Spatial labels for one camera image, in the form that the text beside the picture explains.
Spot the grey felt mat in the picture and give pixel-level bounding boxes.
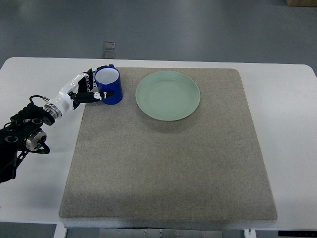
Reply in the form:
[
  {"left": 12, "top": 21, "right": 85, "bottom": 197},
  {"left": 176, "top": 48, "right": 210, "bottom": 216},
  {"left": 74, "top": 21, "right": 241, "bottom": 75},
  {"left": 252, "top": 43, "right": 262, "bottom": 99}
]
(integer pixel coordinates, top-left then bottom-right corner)
[{"left": 59, "top": 68, "right": 277, "bottom": 223}]

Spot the clear floor marker plate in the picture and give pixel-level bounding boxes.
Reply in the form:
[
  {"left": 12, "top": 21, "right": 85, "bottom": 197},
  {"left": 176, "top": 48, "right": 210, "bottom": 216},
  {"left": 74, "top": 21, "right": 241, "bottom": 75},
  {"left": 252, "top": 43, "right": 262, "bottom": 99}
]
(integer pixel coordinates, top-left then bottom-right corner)
[{"left": 102, "top": 41, "right": 116, "bottom": 59}]

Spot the blue mug white inside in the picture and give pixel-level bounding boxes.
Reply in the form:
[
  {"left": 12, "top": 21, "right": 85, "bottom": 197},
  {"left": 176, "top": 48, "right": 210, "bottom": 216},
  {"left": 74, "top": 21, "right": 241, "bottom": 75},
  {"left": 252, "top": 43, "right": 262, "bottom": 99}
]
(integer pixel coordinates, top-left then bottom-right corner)
[{"left": 95, "top": 64, "right": 123, "bottom": 105}]

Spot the cardboard box corner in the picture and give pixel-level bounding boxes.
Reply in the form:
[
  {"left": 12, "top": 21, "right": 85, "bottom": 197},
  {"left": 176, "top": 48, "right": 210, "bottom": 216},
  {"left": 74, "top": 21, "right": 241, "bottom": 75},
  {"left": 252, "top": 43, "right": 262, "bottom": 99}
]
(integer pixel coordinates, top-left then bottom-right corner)
[{"left": 286, "top": 0, "right": 317, "bottom": 7}]

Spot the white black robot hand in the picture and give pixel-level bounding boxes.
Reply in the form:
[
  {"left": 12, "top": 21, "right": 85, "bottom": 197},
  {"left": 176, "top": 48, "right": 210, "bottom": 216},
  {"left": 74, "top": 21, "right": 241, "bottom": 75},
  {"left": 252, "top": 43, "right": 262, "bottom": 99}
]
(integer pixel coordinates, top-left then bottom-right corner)
[{"left": 45, "top": 68, "right": 113, "bottom": 118}]

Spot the light green plate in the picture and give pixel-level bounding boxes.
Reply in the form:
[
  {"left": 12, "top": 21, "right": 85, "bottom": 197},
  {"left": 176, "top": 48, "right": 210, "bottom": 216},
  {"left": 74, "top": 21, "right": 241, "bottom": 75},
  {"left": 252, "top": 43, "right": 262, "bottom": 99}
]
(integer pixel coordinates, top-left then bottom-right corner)
[{"left": 135, "top": 71, "right": 201, "bottom": 121}]

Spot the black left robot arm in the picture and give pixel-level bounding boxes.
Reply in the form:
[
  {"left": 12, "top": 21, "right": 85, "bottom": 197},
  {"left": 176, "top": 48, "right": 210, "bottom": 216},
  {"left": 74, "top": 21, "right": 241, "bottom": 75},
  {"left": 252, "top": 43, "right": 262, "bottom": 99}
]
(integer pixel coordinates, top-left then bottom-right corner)
[{"left": 0, "top": 95, "right": 55, "bottom": 182}]

